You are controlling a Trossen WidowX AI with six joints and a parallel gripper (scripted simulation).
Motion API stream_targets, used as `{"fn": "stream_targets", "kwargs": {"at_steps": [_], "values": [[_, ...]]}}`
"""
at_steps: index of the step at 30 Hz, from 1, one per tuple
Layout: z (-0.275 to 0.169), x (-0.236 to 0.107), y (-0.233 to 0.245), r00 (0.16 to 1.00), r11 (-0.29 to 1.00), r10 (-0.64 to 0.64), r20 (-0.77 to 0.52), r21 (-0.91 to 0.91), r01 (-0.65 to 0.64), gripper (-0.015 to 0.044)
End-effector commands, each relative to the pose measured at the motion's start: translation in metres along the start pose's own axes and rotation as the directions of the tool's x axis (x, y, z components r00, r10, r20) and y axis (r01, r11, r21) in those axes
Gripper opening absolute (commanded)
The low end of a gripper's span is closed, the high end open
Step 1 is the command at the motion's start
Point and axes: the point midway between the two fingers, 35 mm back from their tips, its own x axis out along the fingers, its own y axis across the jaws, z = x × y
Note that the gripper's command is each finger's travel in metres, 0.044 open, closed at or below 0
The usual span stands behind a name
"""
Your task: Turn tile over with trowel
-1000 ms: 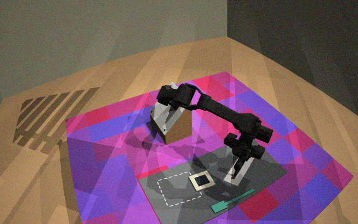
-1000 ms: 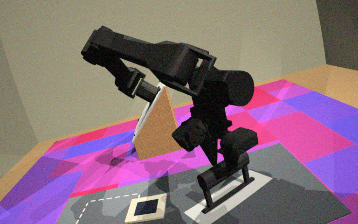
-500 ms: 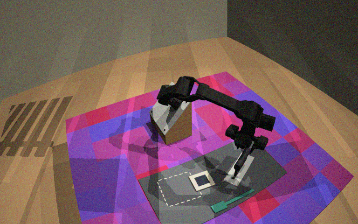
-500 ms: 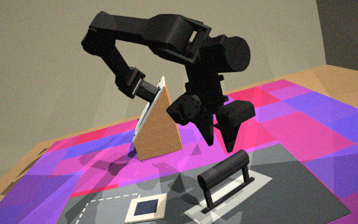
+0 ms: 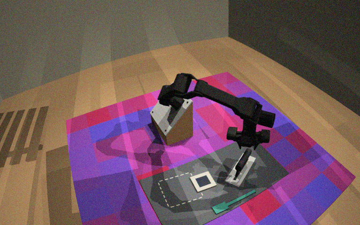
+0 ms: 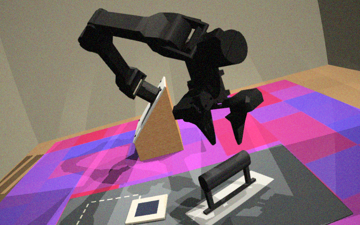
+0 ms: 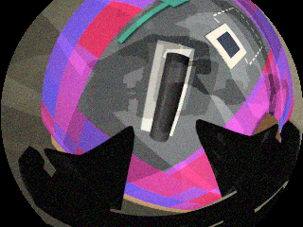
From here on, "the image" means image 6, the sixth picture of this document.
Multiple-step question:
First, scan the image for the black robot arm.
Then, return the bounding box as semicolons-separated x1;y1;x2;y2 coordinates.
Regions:
78;8;248;122

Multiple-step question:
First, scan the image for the cream square tile with dark blue centre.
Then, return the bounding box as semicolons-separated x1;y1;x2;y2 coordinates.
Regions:
125;194;168;225

